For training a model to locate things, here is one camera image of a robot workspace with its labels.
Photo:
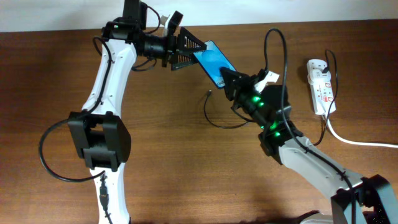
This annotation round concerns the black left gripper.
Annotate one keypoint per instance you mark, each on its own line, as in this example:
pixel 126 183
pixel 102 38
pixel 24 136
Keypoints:
pixel 171 48

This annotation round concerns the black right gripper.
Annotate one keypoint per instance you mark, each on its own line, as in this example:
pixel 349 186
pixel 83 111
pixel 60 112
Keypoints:
pixel 242 83

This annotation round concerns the white charger adapter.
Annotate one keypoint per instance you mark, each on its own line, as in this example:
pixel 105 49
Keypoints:
pixel 316 76

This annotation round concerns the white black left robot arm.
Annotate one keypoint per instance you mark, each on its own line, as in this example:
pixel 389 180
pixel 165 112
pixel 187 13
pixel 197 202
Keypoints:
pixel 99 135

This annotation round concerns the white power strip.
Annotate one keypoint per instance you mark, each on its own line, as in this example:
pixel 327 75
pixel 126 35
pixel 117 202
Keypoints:
pixel 322 93

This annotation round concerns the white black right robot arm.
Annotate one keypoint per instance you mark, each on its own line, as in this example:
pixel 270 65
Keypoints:
pixel 354 198

